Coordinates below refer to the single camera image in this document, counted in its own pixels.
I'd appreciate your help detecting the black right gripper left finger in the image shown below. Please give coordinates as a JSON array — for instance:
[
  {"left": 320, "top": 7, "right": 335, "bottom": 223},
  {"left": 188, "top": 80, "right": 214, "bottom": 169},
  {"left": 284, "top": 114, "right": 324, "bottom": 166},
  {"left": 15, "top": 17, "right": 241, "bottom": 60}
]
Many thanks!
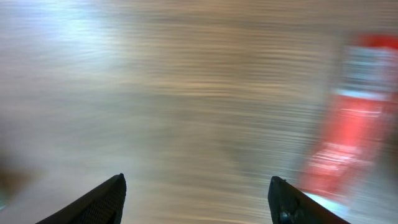
[{"left": 37, "top": 173, "right": 127, "bottom": 224}]

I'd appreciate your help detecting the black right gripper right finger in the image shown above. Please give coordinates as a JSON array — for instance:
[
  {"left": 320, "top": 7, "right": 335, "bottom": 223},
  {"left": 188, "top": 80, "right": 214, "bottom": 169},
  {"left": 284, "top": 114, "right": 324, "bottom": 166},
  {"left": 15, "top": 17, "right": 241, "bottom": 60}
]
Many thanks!
[{"left": 267, "top": 176, "right": 349, "bottom": 224}]

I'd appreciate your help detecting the red stick sachet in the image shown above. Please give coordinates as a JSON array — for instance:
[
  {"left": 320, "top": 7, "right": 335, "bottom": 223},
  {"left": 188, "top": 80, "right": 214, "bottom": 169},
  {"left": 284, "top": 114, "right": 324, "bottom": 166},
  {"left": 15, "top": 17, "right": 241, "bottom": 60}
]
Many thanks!
[{"left": 298, "top": 33, "right": 397, "bottom": 217}]

